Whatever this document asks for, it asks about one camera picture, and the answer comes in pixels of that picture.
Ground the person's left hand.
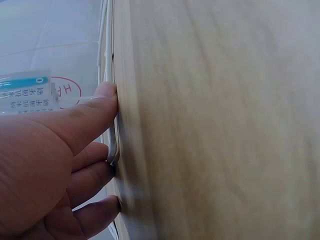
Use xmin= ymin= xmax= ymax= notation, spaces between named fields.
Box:
xmin=0 ymin=81 xmax=123 ymax=240

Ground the hanging blue toothbrush packet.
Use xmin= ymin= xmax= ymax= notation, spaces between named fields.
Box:
xmin=0 ymin=68 xmax=53 ymax=116

